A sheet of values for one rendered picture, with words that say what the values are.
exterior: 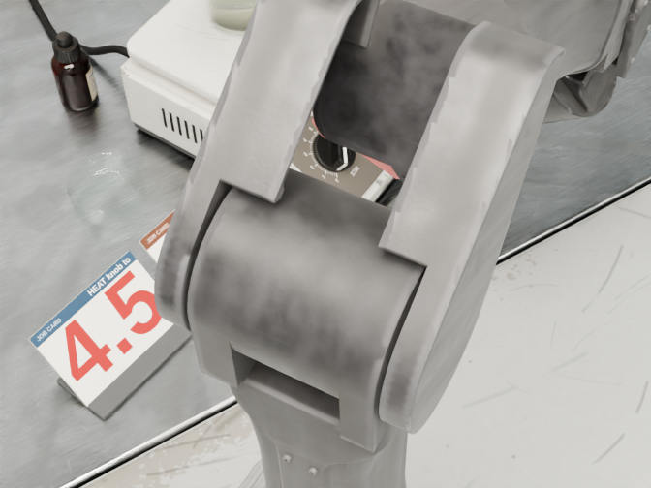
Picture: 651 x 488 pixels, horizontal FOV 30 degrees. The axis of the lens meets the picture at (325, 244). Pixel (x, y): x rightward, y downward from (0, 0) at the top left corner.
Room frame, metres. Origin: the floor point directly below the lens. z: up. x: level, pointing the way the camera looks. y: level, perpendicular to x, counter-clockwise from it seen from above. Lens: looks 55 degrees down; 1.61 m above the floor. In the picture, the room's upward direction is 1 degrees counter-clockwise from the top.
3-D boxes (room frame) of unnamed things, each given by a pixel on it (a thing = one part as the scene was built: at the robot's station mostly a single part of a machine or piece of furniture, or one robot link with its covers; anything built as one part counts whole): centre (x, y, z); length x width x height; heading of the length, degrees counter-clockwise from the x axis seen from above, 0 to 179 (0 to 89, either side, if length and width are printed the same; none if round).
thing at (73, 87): (0.65, 0.19, 0.93); 0.03 x 0.03 x 0.07
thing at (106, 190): (0.55, 0.16, 0.91); 0.06 x 0.06 x 0.02
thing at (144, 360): (0.42, 0.14, 0.92); 0.09 x 0.06 x 0.04; 139
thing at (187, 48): (0.63, 0.06, 0.98); 0.12 x 0.12 x 0.01; 55
